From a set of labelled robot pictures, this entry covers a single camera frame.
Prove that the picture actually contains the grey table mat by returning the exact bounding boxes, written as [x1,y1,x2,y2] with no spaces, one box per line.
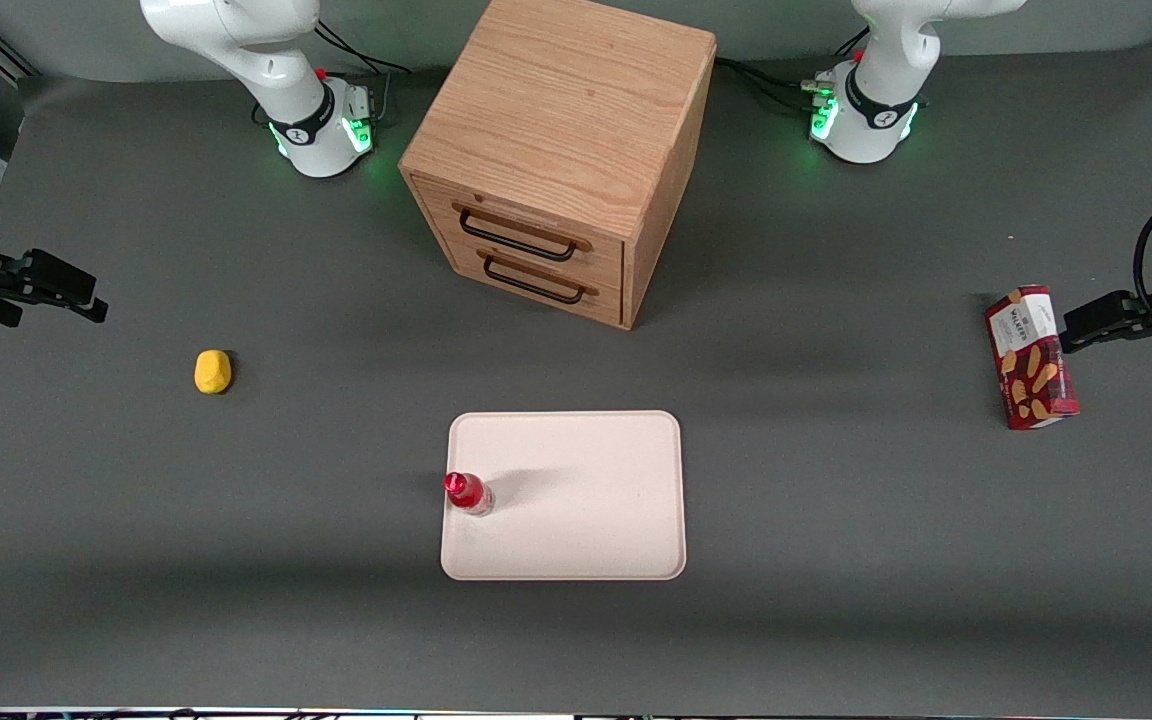
[0,38,1152,715]

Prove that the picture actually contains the red coke bottle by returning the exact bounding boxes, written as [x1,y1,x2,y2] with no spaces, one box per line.
[444,471,495,518]

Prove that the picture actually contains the yellow lemon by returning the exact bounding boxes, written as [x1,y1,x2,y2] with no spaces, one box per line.
[194,349,233,395]

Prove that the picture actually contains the wooden two-drawer cabinet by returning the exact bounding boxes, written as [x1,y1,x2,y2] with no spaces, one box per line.
[398,0,718,331]

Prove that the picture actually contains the black arm base cables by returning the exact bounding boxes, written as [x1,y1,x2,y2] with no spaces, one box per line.
[314,14,415,126]
[714,27,873,113]

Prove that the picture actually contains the black left arm base cables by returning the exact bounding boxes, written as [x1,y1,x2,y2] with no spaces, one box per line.
[714,27,873,113]

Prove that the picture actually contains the red shortbread cookie box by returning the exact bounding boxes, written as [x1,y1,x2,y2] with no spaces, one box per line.
[984,285,1080,431]

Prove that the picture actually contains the aluminium frame rail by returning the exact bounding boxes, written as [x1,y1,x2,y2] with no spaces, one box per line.
[0,12,42,86]

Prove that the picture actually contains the black right arm base cables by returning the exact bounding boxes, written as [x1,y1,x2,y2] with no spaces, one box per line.
[314,14,415,126]

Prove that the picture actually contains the beige rectangular tray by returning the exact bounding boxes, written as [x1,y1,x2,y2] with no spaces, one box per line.
[440,410,687,582]

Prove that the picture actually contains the black drawer handle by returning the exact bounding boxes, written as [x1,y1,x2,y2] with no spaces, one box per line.
[477,250,599,305]
[452,202,594,263]

